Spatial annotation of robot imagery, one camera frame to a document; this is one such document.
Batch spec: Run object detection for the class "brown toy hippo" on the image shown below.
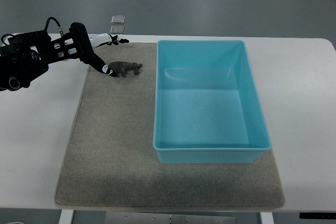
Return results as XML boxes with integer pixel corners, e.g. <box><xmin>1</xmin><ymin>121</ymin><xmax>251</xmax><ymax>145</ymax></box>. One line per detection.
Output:
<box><xmin>108</xmin><ymin>61</ymin><xmax>143</xmax><ymax>78</ymax></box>

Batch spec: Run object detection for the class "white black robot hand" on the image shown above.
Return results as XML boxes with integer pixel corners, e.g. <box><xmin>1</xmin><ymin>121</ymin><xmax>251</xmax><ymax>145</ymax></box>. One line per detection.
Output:
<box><xmin>69</xmin><ymin>22</ymin><xmax>129</xmax><ymax>76</ymax></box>

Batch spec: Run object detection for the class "black table control panel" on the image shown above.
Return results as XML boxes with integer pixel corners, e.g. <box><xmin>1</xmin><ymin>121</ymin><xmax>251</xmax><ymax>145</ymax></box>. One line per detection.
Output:
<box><xmin>299</xmin><ymin>212</ymin><xmax>336</xmax><ymax>220</ymax></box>

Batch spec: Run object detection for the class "right white table leg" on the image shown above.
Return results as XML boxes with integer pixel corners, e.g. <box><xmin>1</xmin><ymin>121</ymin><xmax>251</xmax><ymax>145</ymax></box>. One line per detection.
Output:
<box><xmin>260</xmin><ymin>212</ymin><xmax>275</xmax><ymax>224</ymax></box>

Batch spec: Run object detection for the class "white table leg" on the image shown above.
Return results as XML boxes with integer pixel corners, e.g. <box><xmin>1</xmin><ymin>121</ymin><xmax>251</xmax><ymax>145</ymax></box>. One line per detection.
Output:
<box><xmin>58</xmin><ymin>209</ymin><xmax>75</xmax><ymax>224</ymax></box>
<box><xmin>260</xmin><ymin>212</ymin><xmax>275</xmax><ymax>224</ymax></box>

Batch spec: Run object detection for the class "blue plastic box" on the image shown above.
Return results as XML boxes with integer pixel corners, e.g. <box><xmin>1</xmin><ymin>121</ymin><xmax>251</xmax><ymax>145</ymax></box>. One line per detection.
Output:
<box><xmin>153</xmin><ymin>40</ymin><xmax>271</xmax><ymax>164</ymax></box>

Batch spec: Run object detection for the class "left white table leg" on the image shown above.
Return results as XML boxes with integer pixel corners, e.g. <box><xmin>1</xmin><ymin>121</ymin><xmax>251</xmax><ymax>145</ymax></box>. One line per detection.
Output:
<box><xmin>58</xmin><ymin>209</ymin><xmax>75</xmax><ymax>224</ymax></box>

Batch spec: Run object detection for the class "metal table base plate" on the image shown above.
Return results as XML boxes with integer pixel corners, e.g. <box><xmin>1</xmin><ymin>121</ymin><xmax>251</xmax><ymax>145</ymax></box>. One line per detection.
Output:
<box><xmin>104</xmin><ymin>212</ymin><xmax>237</xmax><ymax>224</ymax></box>

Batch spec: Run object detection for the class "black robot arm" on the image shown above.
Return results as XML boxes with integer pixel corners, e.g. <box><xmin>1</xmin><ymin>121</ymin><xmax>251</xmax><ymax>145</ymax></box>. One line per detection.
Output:
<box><xmin>1</xmin><ymin>17</ymin><xmax>79</xmax><ymax>91</ymax></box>

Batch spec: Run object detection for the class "lower floor socket plate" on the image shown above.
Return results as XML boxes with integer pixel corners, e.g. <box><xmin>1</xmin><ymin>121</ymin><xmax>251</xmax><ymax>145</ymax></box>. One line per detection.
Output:
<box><xmin>110</xmin><ymin>25</ymin><xmax>124</xmax><ymax>34</ymax></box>

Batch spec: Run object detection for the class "grey felt mat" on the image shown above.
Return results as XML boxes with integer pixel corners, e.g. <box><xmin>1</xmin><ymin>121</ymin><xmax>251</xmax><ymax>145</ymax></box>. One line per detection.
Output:
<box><xmin>55</xmin><ymin>43</ymin><xmax>285</xmax><ymax>212</ymax></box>

